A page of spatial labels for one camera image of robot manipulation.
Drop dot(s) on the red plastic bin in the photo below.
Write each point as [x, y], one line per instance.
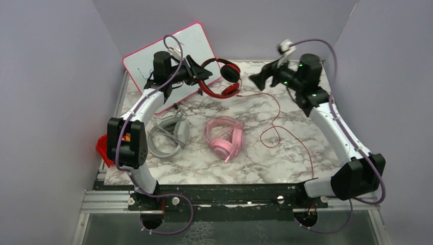
[101, 148]

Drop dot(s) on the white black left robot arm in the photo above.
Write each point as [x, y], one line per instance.
[127, 143]

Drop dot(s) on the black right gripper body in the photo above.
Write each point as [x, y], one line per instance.
[288, 78]

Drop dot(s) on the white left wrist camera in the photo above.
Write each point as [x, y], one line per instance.
[175, 51]

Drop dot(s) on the black metal base rail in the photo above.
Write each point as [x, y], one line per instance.
[222, 203]

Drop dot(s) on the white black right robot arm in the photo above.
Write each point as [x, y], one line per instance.
[361, 169]

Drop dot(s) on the pink framed whiteboard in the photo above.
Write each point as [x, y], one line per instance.
[139, 63]

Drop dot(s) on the pink headphones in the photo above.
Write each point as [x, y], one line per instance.
[227, 143]

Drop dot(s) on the grey white headphones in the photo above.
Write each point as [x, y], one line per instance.
[176, 128]

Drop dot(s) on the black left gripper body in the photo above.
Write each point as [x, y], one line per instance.
[184, 73]

